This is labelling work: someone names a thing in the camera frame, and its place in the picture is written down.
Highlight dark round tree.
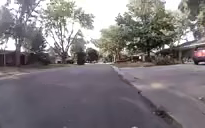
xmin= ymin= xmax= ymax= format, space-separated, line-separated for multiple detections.
xmin=85 ymin=47 xmax=100 ymax=64

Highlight dark bush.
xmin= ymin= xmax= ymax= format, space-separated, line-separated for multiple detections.
xmin=75 ymin=49 xmax=88 ymax=66

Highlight grey asphalt road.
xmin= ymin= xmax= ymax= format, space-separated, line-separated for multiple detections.
xmin=0 ymin=63 xmax=178 ymax=128

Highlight large leafy tree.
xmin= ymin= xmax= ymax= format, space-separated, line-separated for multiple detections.
xmin=114 ymin=0 xmax=191 ymax=63
xmin=178 ymin=0 xmax=205 ymax=41

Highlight grass strip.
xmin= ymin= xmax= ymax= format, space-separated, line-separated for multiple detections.
xmin=0 ymin=62 xmax=78 ymax=78

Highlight low bushes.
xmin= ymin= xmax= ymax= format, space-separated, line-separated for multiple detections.
xmin=151 ymin=54 xmax=182 ymax=66

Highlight pale concrete driveway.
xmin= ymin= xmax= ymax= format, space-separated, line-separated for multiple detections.
xmin=110 ymin=62 xmax=205 ymax=128

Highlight low house with dark roof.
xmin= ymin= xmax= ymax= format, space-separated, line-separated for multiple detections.
xmin=156 ymin=35 xmax=205 ymax=64

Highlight tall tree with thin trunk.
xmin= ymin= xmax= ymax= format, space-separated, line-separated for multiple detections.
xmin=3 ymin=0 xmax=47 ymax=67

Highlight low brown house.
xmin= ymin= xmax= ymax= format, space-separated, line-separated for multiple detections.
xmin=0 ymin=49 xmax=33 ymax=67

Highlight red vehicle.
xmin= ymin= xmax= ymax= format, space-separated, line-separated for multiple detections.
xmin=192 ymin=45 xmax=205 ymax=66

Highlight pale concrete pavement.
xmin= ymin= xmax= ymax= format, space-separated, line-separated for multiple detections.
xmin=0 ymin=69 xmax=33 ymax=82

